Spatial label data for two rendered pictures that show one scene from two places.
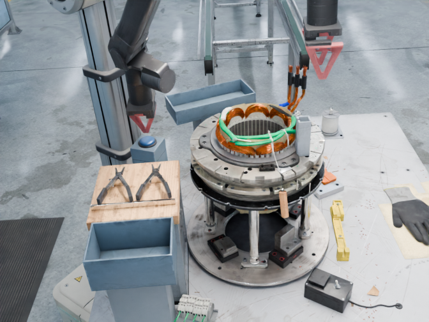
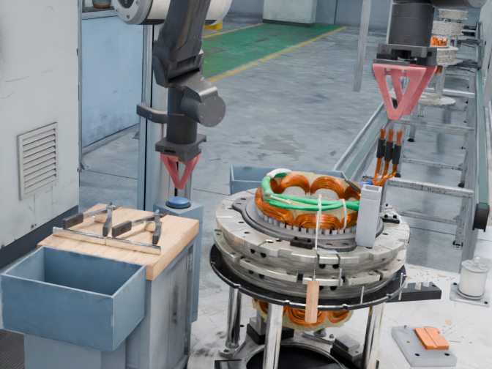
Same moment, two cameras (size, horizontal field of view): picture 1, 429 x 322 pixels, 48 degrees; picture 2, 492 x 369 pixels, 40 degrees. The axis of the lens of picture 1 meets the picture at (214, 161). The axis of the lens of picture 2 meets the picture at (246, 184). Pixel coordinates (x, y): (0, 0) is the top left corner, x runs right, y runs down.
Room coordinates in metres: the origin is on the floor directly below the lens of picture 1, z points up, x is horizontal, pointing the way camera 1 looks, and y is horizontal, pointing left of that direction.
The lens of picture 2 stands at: (-0.09, -0.27, 1.50)
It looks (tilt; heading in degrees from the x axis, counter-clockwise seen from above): 18 degrees down; 15
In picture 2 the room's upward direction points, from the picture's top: 4 degrees clockwise
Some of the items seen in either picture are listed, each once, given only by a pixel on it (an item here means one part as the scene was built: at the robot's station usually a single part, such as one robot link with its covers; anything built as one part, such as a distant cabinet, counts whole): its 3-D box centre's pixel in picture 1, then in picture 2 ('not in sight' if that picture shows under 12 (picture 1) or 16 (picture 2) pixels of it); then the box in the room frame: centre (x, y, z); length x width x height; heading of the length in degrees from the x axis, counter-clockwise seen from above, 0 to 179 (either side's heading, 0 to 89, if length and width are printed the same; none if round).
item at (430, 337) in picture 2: (323, 175); (431, 338); (1.18, -0.34, 0.80); 0.07 x 0.05 x 0.01; 23
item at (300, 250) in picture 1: (286, 252); not in sight; (0.86, -0.17, 0.81); 0.08 x 0.05 x 0.02; 130
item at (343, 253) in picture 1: (339, 227); not in sight; (0.95, -0.33, 0.80); 0.22 x 0.04 x 0.03; 172
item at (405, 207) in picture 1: (413, 212); not in sight; (0.99, -0.55, 0.79); 0.24 x 0.13 x 0.02; 178
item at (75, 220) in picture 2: (101, 195); (72, 220); (0.80, 0.24, 1.09); 0.04 x 0.01 x 0.02; 167
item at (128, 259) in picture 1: (140, 285); (76, 357); (0.69, 0.18, 0.92); 0.17 x 0.11 x 0.28; 91
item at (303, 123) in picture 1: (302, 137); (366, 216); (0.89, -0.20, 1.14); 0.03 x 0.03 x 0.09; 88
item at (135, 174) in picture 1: (136, 193); (123, 238); (0.84, 0.18, 1.05); 0.20 x 0.19 x 0.02; 1
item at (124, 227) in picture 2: (140, 191); (121, 228); (0.80, 0.16, 1.09); 0.04 x 0.01 x 0.02; 166
